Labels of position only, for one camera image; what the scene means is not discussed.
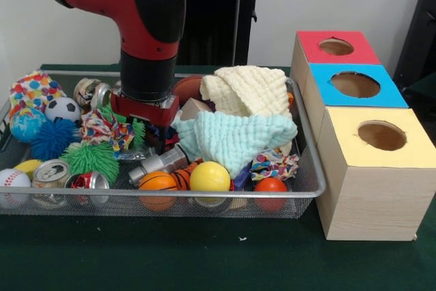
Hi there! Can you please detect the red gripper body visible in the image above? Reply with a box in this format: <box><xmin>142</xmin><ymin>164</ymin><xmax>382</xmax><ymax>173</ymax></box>
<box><xmin>110</xmin><ymin>92</ymin><xmax>181</xmax><ymax>129</ymax></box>

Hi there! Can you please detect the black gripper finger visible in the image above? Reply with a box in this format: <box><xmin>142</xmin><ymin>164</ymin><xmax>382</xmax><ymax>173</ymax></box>
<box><xmin>155</xmin><ymin>125</ymin><xmax>168</xmax><ymax>156</ymax></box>

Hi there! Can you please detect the crushed clear plastic bottle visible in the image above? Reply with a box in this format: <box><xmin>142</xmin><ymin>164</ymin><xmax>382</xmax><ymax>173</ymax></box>
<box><xmin>114</xmin><ymin>147</ymin><xmax>151</xmax><ymax>162</ymax></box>

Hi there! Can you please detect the colourful knotted rope toy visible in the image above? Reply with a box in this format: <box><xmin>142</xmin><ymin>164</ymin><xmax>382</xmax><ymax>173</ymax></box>
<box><xmin>250</xmin><ymin>149</ymin><xmax>300</xmax><ymax>182</ymax></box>
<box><xmin>80</xmin><ymin>108</ymin><xmax>136</xmax><ymax>152</ymax></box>

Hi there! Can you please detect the mint green waffle cloth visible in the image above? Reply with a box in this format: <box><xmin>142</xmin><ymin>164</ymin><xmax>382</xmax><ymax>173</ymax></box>
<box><xmin>169</xmin><ymin>110</ymin><xmax>298</xmax><ymax>179</ymax></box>

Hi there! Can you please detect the cream waffle cloth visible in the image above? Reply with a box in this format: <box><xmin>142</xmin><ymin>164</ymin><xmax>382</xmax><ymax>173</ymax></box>
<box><xmin>200</xmin><ymin>65</ymin><xmax>293</xmax><ymax>118</ymax></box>

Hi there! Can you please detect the wooden box with three holes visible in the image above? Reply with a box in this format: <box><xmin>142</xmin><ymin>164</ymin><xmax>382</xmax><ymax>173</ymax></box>
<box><xmin>290</xmin><ymin>30</ymin><xmax>436</xmax><ymax>241</ymax></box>

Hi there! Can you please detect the small orange basketball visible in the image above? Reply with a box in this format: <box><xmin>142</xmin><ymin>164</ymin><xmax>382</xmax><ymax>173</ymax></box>
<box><xmin>138</xmin><ymin>170</ymin><xmax>178</xmax><ymax>211</ymax></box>

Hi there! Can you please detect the smooth yellow ball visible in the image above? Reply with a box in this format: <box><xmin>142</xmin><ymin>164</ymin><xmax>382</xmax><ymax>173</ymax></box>
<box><xmin>189</xmin><ymin>161</ymin><xmax>232</xmax><ymax>205</ymax></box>

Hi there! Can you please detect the green spiky toy with eyes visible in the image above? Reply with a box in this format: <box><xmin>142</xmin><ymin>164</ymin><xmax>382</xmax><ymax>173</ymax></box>
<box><xmin>61</xmin><ymin>142</ymin><xmax>121</xmax><ymax>185</ymax></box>

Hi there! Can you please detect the black and white soccer ball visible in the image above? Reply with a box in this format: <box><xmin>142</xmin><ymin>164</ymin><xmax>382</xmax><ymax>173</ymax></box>
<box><xmin>44</xmin><ymin>96</ymin><xmax>82</xmax><ymax>123</ymax></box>

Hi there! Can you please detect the silver drink can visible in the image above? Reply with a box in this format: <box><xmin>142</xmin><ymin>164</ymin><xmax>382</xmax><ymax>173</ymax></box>
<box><xmin>31</xmin><ymin>158</ymin><xmax>71</xmax><ymax>188</ymax></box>

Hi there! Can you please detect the red-orange ball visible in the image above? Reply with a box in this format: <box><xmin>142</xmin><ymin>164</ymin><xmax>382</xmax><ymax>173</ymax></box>
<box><xmin>253</xmin><ymin>177</ymin><xmax>289</xmax><ymax>211</ymax></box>

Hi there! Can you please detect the globe print ball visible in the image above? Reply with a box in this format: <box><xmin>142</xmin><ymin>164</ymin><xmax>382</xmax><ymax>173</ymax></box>
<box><xmin>9</xmin><ymin>107</ymin><xmax>48</xmax><ymax>144</ymax></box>

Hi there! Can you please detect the white baseball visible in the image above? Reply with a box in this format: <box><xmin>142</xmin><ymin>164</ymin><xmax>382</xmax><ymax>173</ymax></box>
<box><xmin>0</xmin><ymin>168</ymin><xmax>31</xmax><ymax>209</ymax></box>

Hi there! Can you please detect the silver wire mesh bin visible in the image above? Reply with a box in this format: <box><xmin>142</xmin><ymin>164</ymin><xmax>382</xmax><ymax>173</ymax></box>
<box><xmin>0</xmin><ymin>70</ymin><xmax>327</xmax><ymax>219</ymax></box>

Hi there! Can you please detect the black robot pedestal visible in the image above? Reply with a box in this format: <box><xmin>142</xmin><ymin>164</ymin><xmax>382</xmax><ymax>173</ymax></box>
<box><xmin>176</xmin><ymin>0</ymin><xmax>275</xmax><ymax>66</ymax></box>

